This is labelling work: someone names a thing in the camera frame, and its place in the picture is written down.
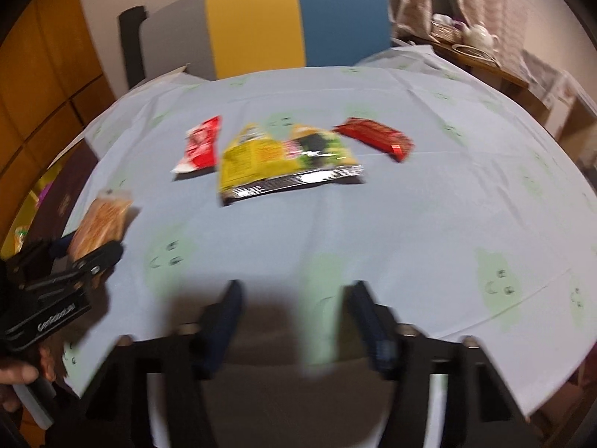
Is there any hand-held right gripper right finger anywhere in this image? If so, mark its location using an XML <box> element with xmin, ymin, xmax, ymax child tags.
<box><xmin>347</xmin><ymin>280</ymin><xmax>531</xmax><ymax>448</ymax></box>

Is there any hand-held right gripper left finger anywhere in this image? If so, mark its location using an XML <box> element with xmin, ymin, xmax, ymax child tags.
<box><xmin>84</xmin><ymin>280</ymin><xmax>244</xmax><ymax>448</ymax></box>

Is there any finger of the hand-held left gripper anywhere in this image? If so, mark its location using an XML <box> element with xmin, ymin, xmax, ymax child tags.
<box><xmin>69</xmin><ymin>240</ymin><xmax>125</xmax><ymax>291</ymax></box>
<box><xmin>8</xmin><ymin>237</ymin><xmax>72</xmax><ymax>268</ymax></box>

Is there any clear sesame bar packet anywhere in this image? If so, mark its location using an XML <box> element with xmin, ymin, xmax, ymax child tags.
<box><xmin>69</xmin><ymin>189</ymin><xmax>134</xmax><ymax>263</ymax></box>

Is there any dark brown gift box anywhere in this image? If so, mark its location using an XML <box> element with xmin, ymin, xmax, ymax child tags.
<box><xmin>0</xmin><ymin>140</ymin><xmax>101</xmax><ymax>263</ymax></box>

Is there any person's left hand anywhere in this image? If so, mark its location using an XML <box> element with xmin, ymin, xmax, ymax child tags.
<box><xmin>0</xmin><ymin>344</ymin><xmax>57</xmax><ymax>414</ymax></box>

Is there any light blue printed tablecloth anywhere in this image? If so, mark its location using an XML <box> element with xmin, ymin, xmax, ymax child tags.
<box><xmin>60</xmin><ymin>44</ymin><xmax>597</xmax><ymax>448</ymax></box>

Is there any red white snack packet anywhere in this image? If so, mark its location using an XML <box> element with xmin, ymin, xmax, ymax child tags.
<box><xmin>170</xmin><ymin>116</ymin><xmax>223</xmax><ymax>181</ymax></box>

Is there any yellow snack bag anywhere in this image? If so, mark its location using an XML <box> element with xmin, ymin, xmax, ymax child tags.
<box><xmin>218</xmin><ymin>122</ymin><xmax>365</xmax><ymax>207</ymax></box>

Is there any dark red bar packet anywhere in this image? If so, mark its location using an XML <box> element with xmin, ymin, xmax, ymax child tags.
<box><xmin>332</xmin><ymin>118</ymin><xmax>415</xmax><ymax>164</ymax></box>

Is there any grey yellow blue chair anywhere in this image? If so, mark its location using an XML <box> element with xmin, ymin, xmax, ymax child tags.
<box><xmin>118</xmin><ymin>0</ymin><xmax>393</xmax><ymax>92</ymax></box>

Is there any wooden side table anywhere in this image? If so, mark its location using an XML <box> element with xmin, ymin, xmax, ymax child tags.
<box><xmin>396</xmin><ymin>32</ymin><xmax>597</xmax><ymax>150</ymax></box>

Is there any wicker basket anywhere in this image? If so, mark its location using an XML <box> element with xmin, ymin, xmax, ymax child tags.
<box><xmin>429</xmin><ymin>21</ymin><xmax>463</xmax><ymax>44</ymax></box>

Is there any white teapot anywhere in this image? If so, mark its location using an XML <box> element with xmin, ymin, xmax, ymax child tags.
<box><xmin>459</xmin><ymin>23</ymin><xmax>498</xmax><ymax>52</ymax></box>

